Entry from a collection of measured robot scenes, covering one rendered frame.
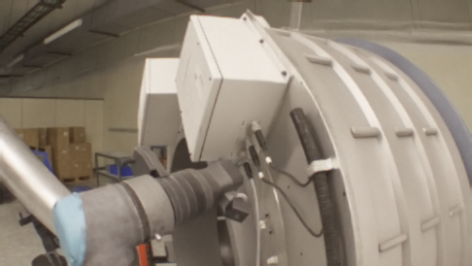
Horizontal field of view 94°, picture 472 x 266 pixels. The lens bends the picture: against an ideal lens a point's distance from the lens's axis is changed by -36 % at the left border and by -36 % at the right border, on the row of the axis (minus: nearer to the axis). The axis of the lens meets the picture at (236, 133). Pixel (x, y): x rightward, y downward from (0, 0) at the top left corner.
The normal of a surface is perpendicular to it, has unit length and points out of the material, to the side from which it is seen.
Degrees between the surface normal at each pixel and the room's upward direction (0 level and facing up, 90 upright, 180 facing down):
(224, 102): 133
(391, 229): 66
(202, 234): 81
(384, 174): 59
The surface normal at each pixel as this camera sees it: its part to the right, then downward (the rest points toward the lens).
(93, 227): 0.65, -0.30
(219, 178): 0.18, -0.60
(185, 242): 0.36, -0.20
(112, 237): 0.73, -0.01
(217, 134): 0.26, 0.71
